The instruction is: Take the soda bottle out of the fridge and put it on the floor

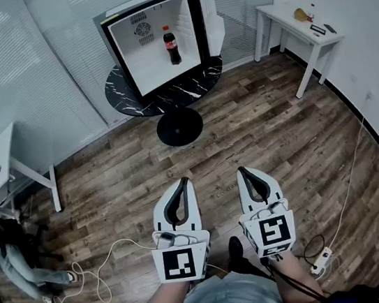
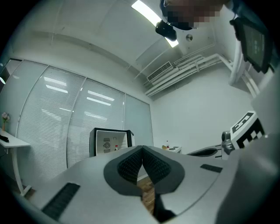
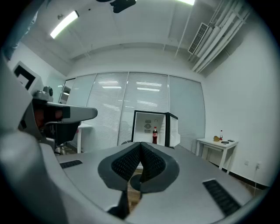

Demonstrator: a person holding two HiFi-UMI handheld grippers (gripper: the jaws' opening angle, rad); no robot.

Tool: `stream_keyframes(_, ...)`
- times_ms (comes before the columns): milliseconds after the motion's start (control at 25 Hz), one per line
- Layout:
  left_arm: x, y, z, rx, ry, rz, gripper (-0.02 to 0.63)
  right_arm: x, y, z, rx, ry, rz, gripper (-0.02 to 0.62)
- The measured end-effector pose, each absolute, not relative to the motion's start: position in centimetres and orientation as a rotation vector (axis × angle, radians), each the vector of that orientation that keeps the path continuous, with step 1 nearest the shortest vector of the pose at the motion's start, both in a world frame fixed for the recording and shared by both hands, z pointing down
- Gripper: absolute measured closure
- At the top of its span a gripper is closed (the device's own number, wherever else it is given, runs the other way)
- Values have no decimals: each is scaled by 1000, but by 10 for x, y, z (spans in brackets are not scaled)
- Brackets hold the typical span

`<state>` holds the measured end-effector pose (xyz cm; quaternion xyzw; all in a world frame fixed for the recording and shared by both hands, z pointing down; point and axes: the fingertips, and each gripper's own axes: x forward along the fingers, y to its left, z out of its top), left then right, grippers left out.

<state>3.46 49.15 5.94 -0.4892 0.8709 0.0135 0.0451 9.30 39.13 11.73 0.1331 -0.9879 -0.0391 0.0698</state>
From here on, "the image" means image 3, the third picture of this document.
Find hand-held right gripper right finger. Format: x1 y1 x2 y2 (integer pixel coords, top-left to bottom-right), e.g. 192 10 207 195
130 141 255 224

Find white ceiling pipes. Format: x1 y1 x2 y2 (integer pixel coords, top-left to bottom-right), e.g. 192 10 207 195
191 0 251 74

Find thin white wall cable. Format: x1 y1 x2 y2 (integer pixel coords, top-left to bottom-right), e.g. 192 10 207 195
253 168 260 197

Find glass partition with blinds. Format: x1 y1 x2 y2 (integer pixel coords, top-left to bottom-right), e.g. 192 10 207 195
58 71 206 151

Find black head camera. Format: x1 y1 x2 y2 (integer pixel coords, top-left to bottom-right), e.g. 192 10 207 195
96 0 137 14

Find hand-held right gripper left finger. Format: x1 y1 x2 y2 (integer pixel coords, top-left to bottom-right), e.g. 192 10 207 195
56 141 141 220

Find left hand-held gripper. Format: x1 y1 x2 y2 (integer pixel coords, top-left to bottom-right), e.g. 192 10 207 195
12 60 98 147

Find person's light blue clothing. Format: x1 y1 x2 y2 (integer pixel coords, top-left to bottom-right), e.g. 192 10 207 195
3 0 48 61

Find person's left hand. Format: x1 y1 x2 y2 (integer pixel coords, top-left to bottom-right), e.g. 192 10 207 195
34 108 64 130

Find wooden floor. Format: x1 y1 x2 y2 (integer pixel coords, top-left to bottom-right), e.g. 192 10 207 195
56 143 272 214

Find white table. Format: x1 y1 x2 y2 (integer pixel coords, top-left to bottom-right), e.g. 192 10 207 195
196 137 239 175
77 123 95 154

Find black mini fridge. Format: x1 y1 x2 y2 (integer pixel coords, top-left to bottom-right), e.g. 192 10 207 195
130 110 181 149

